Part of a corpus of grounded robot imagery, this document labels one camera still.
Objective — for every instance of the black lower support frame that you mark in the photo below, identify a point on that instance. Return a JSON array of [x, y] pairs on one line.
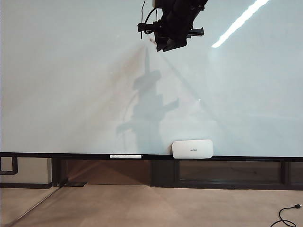
[[164, 172]]

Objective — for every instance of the large white glass whiteboard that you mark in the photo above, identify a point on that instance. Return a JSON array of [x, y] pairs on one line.
[[71, 82]]

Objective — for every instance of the white rounded whiteboard eraser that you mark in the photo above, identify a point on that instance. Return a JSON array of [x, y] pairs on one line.
[[193, 149]]

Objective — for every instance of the black flat floor plate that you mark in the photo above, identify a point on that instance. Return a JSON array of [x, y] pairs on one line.
[[77, 183]]

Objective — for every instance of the black whiteboard tray ledge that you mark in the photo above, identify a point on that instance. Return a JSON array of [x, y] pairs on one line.
[[236, 158]]

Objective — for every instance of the grey metal floor strip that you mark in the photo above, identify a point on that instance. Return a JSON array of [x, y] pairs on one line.
[[35, 205]]

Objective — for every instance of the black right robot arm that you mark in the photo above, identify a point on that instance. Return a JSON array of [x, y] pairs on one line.
[[189, 3]]

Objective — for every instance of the black floor baseboard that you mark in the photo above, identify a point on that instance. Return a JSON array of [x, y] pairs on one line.
[[23, 185]]

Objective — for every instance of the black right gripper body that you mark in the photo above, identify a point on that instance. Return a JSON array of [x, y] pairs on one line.
[[177, 26]]

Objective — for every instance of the black bent pipe bracket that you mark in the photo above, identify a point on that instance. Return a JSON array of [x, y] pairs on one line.
[[15, 165]]

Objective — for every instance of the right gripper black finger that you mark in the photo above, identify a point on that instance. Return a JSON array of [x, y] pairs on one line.
[[161, 45], [175, 46]]

